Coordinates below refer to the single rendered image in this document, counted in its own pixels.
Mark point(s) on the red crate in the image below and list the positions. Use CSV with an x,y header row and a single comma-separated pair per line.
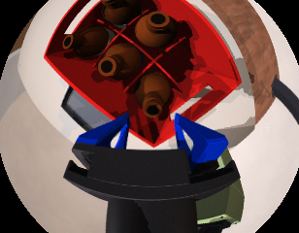
x,y
198,58

